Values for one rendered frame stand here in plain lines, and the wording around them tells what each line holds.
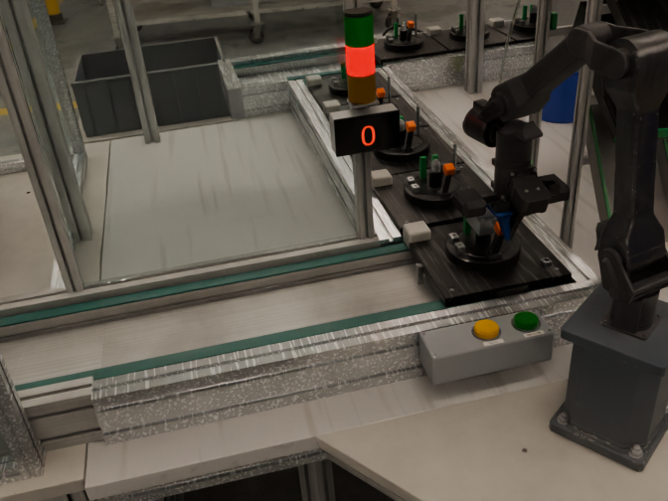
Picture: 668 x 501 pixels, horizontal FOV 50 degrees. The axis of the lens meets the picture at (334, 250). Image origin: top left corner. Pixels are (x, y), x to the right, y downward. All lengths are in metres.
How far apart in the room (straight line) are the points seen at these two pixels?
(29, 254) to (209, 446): 0.81
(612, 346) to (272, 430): 0.54
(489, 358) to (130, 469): 0.59
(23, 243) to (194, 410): 0.83
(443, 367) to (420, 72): 1.49
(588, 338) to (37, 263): 1.23
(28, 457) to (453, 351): 0.67
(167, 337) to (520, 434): 0.63
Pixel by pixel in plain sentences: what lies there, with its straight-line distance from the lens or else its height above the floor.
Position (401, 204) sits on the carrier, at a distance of 1.55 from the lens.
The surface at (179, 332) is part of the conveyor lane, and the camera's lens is 1.34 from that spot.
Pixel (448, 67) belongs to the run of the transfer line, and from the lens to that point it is 2.53.
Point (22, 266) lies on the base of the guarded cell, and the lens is 1.79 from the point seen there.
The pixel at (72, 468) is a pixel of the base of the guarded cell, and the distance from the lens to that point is 1.24.
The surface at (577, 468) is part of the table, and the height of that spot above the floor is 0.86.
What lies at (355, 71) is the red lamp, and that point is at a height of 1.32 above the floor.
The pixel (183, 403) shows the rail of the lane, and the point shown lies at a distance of 1.20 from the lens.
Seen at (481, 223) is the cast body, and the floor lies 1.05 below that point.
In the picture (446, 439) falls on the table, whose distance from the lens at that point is 1.17.
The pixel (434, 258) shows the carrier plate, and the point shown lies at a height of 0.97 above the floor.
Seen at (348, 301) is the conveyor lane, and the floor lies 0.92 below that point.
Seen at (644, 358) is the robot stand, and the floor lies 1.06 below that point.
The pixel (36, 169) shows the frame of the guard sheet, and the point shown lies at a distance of 1.34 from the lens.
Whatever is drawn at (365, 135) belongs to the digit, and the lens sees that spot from 1.30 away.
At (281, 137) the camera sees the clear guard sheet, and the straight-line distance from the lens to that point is 1.33.
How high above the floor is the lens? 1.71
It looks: 32 degrees down
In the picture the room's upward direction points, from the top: 5 degrees counter-clockwise
